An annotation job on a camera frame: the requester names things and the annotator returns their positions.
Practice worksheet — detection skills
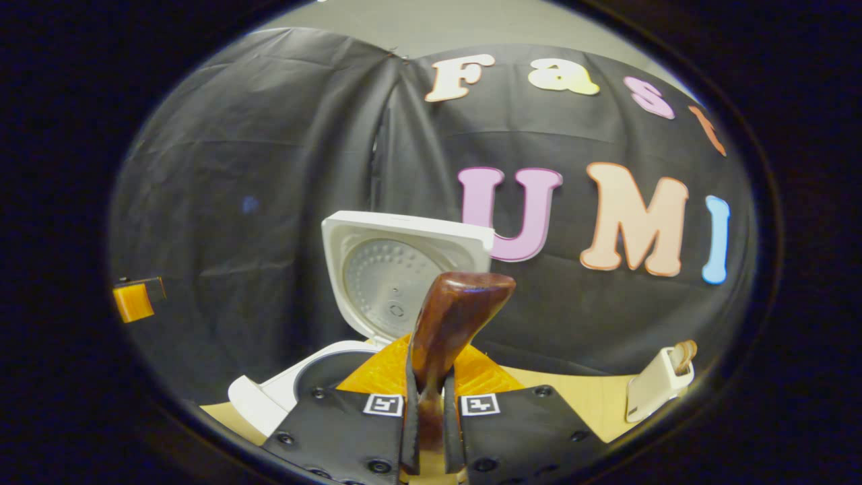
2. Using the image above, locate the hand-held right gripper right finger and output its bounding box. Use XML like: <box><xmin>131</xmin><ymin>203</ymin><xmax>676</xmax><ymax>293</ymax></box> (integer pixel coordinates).
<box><xmin>442</xmin><ymin>342</ymin><xmax>608</xmax><ymax>485</ymax></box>

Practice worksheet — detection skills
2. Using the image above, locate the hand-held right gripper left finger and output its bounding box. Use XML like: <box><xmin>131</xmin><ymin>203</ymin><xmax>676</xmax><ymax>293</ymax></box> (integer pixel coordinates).
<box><xmin>261</xmin><ymin>333</ymin><xmax>421</xmax><ymax>485</ymax></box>

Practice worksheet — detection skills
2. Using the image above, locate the brown wooden spoon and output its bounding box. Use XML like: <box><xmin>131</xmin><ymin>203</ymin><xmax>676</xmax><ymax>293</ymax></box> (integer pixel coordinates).
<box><xmin>409</xmin><ymin>271</ymin><xmax>517</xmax><ymax>452</ymax></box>

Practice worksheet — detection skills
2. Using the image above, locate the white rice cooker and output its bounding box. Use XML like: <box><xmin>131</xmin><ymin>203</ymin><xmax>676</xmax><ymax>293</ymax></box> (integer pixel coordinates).
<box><xmin>228</xmin><ymin>211</ymin><xmax>496</xmax><ymax>437</ymax></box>

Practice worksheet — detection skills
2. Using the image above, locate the white toaster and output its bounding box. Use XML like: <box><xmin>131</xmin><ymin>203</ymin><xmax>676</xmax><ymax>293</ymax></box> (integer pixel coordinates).
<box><xmin>625</xmin><ymin>347</ymin><xmax>695</xmax><ymax>424</ymax></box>

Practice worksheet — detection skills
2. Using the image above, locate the toasted bread slice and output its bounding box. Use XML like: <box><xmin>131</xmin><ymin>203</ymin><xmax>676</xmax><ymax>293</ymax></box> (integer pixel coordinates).
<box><xmin>670</xmin><ymin>339</ymin><xmax>699</xmax><ymax>375</ymax></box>

